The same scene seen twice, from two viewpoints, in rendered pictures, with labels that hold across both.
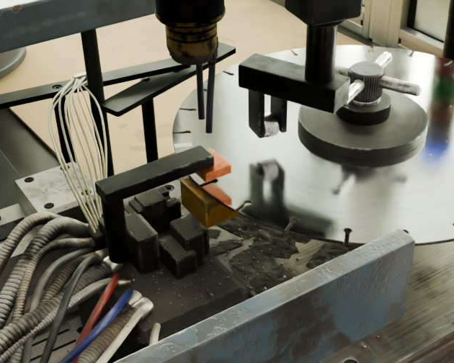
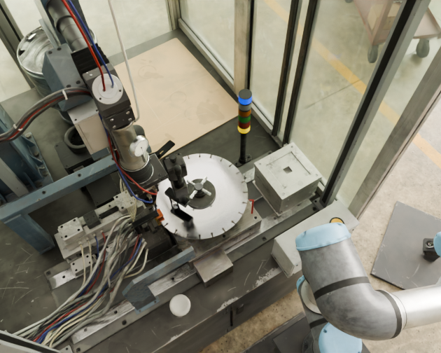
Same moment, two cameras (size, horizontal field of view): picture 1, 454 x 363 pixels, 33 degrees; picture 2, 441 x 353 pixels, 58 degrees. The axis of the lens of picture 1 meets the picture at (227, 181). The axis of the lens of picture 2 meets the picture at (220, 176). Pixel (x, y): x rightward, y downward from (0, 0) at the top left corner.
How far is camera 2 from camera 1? 0.90 m
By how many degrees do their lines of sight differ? 25
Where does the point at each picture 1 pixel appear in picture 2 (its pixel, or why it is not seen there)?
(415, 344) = (206, 249)
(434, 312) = (213, 240)
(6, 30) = (107, 171)
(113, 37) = (142, 90)
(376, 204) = (195, 225)
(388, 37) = not seen: hidden behind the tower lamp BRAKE
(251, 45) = (192, 98)
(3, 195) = (110, 190)
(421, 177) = (208, 216)
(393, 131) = (205, 200)
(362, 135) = (197, 202)
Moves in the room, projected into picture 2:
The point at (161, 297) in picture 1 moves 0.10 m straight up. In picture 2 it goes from (149, 239) to (143, 227)
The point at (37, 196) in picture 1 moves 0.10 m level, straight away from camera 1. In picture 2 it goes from (119, 204) to (115, 181)
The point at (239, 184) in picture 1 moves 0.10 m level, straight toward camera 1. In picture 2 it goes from (166, 217) to (162, 245)
